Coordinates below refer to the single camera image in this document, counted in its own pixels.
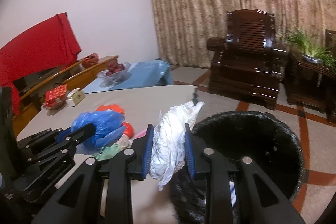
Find blue plastic bag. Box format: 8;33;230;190
57;110;125;155

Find white plastic bag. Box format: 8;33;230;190
149;101;205;191

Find orange foam net thick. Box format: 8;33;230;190
122;122;134;139

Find black lined trash bin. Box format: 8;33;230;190
170;111;304;223

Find green rubber glove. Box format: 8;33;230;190
94;143;122;161

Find red snack box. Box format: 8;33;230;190
43;84;67;109

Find white tissue box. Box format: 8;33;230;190
66;88;85;107

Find grey tablecloth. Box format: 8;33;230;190
16;84;198;224

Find wooden TV cabinet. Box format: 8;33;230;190
13;56;118;136

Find red basket on cabinet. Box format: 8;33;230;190
81;53;99;69

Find glass fruit bowl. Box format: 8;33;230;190
97;63;131;88

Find red apples in bowl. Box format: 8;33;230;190
105;60;125;76

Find red cloth cover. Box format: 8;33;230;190
1;13;81;115

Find light blue tablecloth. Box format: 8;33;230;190
83;60;174;94

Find dark wooden side table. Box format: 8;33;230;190
283;52;335;123

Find dark wooden armchair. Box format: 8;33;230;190
325;30;336;57
207;9;288;110

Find green potted plant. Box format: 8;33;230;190
277;27;335;72

